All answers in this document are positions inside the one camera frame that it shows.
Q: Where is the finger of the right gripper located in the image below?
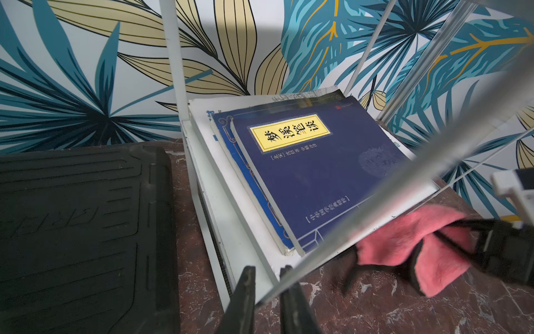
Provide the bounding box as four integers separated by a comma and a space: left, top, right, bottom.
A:
408, 218, 485, 293

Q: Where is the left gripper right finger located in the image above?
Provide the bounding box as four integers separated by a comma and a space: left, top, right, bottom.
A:
280, 281, 322, 334

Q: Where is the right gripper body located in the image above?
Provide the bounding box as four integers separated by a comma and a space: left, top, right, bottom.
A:
476, 221, 533, 288

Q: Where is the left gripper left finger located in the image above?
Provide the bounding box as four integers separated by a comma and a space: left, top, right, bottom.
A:
216, 266, 256, 334

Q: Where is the pink cleaning cloth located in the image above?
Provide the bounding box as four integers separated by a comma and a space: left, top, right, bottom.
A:
342, 205, 473, 297

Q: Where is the white large book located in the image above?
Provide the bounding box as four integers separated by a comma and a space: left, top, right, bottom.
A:
190, 87, 414, 278

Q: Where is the dark blue book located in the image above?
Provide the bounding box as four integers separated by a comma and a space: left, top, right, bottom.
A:
213, 93, 407, 256

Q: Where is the black plastic tool case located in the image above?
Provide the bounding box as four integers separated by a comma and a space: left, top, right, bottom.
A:
1, 144, 181, 333

